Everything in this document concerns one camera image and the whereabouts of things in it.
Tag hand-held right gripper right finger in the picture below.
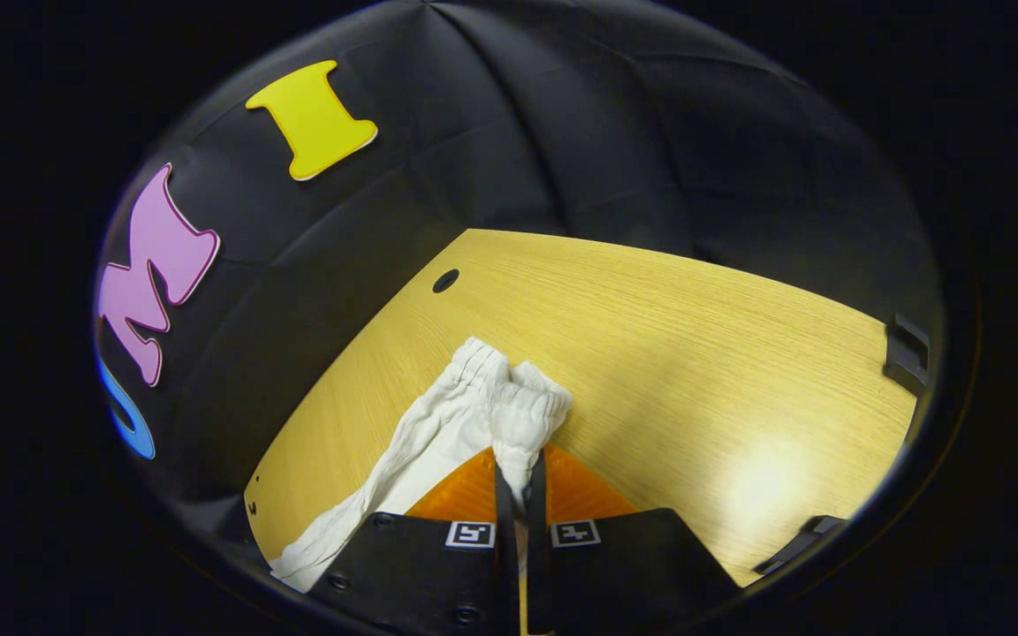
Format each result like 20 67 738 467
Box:
527 443 741 636

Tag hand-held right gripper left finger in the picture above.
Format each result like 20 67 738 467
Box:
308 446 520 636

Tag white jeans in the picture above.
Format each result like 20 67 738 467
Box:
270 336 574 594

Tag black backdrop cloth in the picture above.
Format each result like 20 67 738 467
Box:
94 0 945 553

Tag black table edge bracket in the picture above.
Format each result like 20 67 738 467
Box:
883 313 931 396
754 515 847 576

